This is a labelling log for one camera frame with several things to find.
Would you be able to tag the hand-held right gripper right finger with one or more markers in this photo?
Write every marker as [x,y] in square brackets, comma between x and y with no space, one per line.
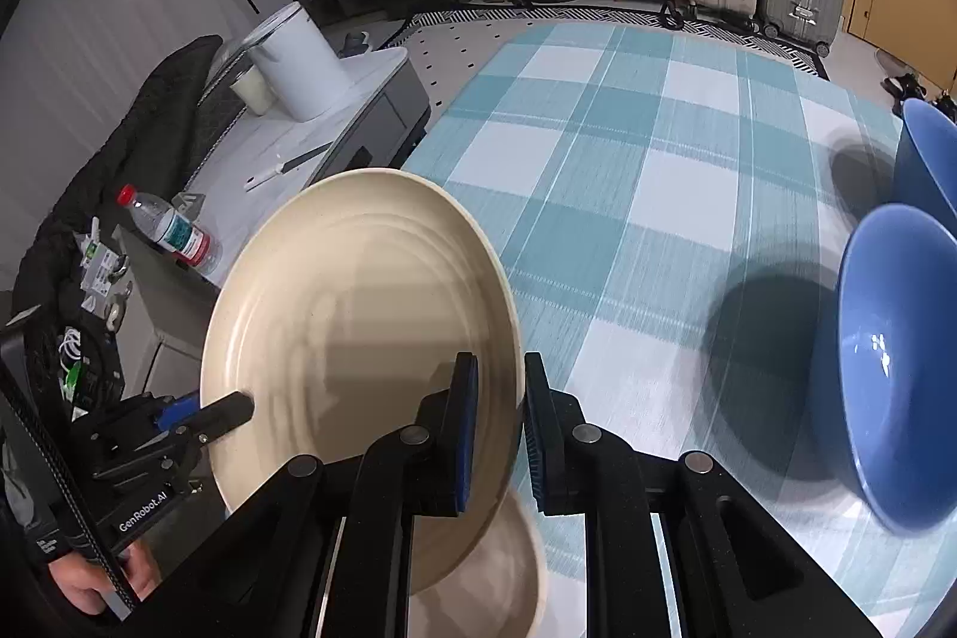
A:
[537,444]

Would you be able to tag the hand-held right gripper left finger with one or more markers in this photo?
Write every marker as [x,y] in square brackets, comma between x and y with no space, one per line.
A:
[465,444]

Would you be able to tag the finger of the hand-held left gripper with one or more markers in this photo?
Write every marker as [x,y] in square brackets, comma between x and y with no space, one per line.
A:
[220,417]
[179,410]

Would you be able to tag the beige round plate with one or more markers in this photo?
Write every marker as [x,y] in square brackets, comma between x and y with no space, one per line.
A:
[359,309]
[493,578]

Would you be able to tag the blue bowl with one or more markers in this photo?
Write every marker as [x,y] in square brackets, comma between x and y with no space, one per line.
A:
[927,160]
[897,384]

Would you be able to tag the person's left hand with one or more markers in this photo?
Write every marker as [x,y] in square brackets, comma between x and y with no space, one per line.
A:
[82,589]

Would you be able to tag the white low cabinet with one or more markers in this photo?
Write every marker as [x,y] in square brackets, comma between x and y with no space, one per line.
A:
[164,339]

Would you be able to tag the black storage bin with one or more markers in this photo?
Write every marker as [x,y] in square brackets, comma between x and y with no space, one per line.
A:
[90,376]

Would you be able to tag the white green paper packet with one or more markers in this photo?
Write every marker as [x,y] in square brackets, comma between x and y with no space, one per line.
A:
[101,268]

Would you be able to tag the red cap water bottle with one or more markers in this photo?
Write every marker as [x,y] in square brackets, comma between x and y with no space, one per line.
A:
[176,234]

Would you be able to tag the black jacket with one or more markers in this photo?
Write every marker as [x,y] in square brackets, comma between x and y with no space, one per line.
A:
[97,182]

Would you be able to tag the teal white checked tablecloth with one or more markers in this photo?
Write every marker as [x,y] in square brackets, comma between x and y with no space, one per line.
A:
[635,197]

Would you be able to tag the cream cup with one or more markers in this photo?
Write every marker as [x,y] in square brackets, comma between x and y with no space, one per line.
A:
[250,92]

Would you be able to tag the grey white side cabinet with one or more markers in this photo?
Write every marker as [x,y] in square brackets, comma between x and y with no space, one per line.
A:
[374,107]

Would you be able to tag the white electric kettle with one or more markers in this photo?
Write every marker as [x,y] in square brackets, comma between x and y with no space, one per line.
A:
[299,62]

